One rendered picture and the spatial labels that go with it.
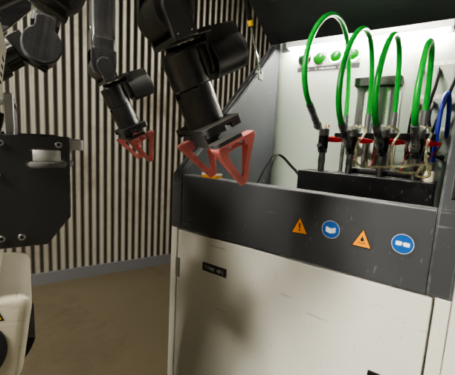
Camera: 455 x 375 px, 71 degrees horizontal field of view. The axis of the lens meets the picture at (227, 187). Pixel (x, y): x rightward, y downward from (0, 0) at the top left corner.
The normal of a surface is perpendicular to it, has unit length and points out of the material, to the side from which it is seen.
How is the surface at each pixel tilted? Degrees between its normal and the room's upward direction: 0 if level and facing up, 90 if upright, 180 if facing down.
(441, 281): 90
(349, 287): 90
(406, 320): 90
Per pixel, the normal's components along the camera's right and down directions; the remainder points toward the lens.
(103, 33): 0.48, -0.07
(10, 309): 0.53, 0.15
